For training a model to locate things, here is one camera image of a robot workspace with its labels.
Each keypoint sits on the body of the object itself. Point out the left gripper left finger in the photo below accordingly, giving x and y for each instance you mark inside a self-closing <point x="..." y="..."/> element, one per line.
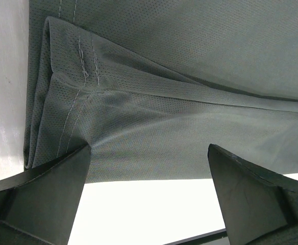
<point x="39" y="205"/>

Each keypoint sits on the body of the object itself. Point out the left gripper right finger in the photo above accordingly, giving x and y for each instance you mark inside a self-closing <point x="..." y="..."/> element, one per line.
<point x="258" y="206"/>

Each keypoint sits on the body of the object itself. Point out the grey t-shirt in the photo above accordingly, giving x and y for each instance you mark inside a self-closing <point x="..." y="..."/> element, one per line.
<point x="149" y="85"/>

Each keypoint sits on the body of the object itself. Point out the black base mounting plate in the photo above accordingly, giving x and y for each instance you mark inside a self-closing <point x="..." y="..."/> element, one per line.
<point x="218" y="237"/>

